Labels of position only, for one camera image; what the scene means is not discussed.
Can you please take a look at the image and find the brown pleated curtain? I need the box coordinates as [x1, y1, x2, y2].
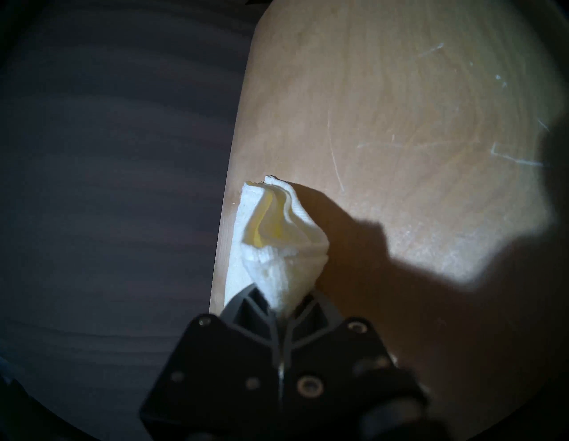
[0, 0, 267, 441]

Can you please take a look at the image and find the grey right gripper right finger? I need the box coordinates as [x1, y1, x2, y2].
[280, 291, 441, 441]

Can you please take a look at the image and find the cream dotted towel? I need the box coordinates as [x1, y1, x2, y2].
[224, 175, 330, 318]

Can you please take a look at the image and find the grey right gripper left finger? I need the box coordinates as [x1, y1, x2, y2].
[140, 287, 281, 441]

